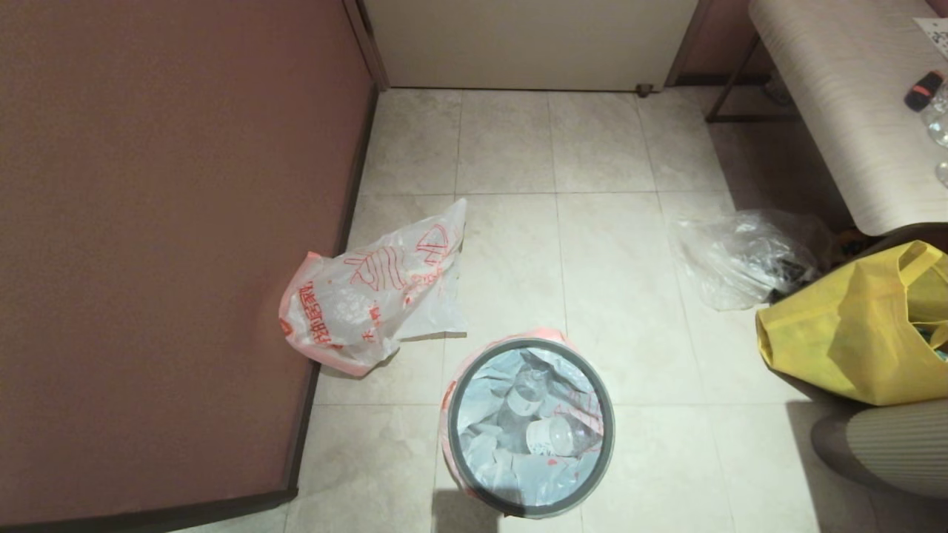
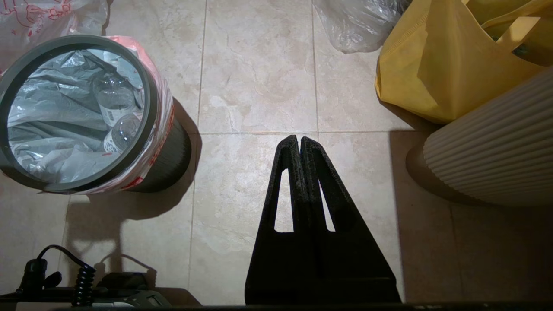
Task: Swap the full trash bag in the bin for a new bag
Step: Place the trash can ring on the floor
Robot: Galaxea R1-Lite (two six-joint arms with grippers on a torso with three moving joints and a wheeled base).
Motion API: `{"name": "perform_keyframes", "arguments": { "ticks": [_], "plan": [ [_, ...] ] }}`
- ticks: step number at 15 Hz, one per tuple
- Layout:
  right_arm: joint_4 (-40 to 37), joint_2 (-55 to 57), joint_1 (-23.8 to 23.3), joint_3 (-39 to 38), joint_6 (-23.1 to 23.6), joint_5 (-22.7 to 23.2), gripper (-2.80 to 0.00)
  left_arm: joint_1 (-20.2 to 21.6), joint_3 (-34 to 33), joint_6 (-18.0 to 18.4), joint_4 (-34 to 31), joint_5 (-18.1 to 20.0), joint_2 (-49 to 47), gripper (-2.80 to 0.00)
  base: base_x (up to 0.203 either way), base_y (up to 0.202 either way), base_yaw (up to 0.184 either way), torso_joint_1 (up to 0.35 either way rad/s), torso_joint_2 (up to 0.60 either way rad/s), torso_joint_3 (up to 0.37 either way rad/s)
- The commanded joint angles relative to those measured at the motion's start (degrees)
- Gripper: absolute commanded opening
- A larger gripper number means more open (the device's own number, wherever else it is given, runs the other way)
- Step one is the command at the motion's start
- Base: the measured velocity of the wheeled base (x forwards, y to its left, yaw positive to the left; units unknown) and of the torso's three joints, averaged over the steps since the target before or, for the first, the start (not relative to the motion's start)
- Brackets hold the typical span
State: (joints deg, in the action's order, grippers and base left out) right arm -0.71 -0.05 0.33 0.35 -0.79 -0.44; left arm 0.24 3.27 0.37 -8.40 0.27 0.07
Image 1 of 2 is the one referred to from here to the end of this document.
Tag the white printed paper sheet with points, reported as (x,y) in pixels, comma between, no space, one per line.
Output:
(935,31)

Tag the small green yellow package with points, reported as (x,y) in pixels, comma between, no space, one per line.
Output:
(852,243)

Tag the black round trash bin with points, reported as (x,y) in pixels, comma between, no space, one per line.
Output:
(474,403)

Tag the dark metal table leg frame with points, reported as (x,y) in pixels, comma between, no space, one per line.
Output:
(729,89)

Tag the wood-grain table top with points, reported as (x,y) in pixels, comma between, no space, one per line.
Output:
(837,96)

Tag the yellow fabric tote bag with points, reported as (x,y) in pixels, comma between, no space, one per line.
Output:
(852,333)

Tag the white door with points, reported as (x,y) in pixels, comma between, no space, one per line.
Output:
(529,44)

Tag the crumpled clear plastic bag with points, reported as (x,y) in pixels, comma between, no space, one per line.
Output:
(740,248)

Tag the new red-printed plastic bag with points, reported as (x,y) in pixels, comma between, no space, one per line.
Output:
(348,303)

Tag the beige ribbed round stool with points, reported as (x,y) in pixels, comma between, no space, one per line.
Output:
(889,444)

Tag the clear plastic bottle barcode label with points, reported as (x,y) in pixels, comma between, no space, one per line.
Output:
(529,392)

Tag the white translucent plastic bag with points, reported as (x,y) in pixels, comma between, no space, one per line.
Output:
(492,381)

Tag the small metal door stop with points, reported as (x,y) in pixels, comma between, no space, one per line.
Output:
(644,89)

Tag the clear drinking glass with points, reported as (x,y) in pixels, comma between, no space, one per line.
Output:
(943,174)
(939,129)

